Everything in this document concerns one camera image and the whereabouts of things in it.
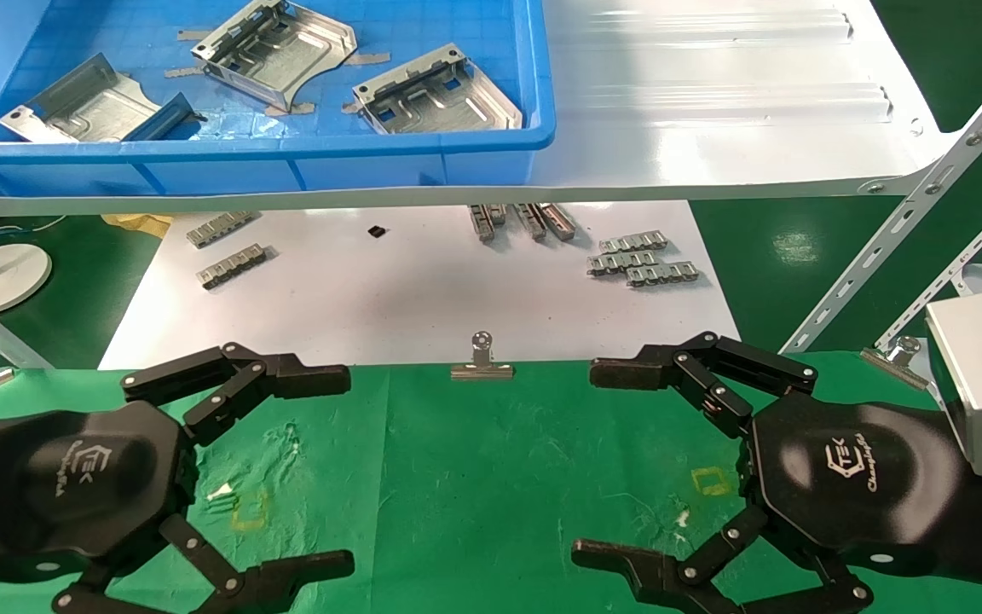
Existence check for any blue plastic bin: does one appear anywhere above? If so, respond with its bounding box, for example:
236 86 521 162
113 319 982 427
0 0 557 199

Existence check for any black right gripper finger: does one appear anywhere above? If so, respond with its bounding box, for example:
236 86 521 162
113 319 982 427
589 331 818 440

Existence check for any stamped sheet metal bracket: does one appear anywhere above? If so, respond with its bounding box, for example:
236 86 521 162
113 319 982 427
191 0 358 113
351 43 524 135
0 53 202 144

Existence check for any yellow crumpled material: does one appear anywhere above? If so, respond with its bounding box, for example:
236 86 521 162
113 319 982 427
101 213 175 238

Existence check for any thin white cable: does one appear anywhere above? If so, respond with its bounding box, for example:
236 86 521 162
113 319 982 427
0 215 67 246

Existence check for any white board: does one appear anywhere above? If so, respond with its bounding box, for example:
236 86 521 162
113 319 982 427
97 200 743 370

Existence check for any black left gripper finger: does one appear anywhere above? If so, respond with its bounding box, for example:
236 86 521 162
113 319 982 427
120 342 352 446

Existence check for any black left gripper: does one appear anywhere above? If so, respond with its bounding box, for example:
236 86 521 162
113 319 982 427
0 399 355 614

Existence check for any green cloth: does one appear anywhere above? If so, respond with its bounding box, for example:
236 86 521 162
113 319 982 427
0 350 982 614

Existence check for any white slotted angle bar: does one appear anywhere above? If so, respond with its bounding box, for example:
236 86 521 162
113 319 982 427
875 175 982 350
779 64 982 355

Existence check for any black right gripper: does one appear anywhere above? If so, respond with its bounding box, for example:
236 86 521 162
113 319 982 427
572 397 971 614

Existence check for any grey metal frame post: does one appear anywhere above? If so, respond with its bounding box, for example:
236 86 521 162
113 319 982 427
0 322 55 370

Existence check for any white metal shelf panel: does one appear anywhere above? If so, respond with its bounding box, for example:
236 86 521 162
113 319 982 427
0 0 965 217

